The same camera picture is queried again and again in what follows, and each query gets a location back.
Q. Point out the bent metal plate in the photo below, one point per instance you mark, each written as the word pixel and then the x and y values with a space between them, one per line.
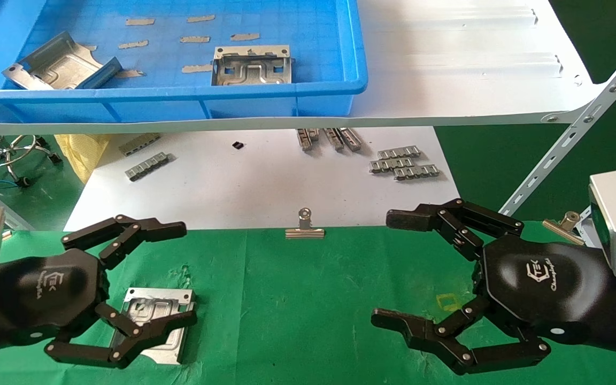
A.
pixel 56 67

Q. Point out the chrome chair base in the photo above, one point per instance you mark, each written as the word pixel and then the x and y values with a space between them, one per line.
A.
pixel 54 158

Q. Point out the yellow antistatic cloth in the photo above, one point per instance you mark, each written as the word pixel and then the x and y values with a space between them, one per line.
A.
pixel 81 152

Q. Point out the white perforated angle rail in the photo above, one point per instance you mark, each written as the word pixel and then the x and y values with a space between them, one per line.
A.
pixel 554 156

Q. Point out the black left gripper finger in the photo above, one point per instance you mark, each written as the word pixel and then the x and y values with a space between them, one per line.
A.
pixel 153 231
pixel 153 334

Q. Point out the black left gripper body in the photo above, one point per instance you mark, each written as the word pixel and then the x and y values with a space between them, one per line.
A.
pixel 46 294

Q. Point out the embossed metal plate flanged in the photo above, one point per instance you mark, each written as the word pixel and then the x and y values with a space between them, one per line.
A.
pixel 252 72

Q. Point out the small brass clip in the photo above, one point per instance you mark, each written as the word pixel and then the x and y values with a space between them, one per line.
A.
pixel 6 234

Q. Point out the green table cloth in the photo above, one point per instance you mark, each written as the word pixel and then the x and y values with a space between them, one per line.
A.
pixel 313 310

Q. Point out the white metal shelf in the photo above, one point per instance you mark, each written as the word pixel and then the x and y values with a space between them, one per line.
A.
pixel 447 53

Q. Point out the embossed metal plate curved edge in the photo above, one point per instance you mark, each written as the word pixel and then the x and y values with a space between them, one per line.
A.
pixel 161 305

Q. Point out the grey slotted metal strip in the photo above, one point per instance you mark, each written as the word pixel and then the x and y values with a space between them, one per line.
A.
pixel 147 166
pixel 314 133
pixel 139 144
pixel 391 164
pixel 333 138
pixel 399 152
pixel 351 138
pixel 416 171
pixel 304 139

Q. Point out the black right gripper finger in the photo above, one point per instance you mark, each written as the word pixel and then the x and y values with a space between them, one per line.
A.
pixel 420 218
pixel 447 342

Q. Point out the beige tape piece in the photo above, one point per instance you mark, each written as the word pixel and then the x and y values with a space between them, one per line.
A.
pixel 194 39
pixel 197 68
pixel 245 37
pixel 133 44
pixel 128 73
pixel 201 18
pixel 139 22

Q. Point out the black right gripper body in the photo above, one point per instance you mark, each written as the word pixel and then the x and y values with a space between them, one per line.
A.
pixel 543 289

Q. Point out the brass binder clip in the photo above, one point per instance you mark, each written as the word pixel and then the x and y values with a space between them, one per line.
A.
pixel 562 229

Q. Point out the silver binder clip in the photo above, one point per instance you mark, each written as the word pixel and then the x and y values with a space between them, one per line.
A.
pixel 305 233

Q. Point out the blue plastic tray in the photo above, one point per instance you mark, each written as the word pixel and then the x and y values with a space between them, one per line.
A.
pixel 313 53

